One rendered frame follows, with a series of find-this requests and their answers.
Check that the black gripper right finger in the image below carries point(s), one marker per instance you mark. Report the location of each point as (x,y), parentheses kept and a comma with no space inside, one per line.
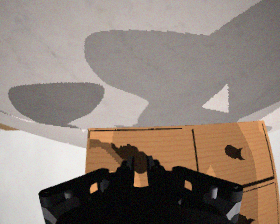
(223,194)

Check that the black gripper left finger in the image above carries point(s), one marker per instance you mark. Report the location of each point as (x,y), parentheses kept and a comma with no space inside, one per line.
(65,196)

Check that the small wooden chest of drawers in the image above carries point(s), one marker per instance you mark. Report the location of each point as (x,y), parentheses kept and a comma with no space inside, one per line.
(247,187)

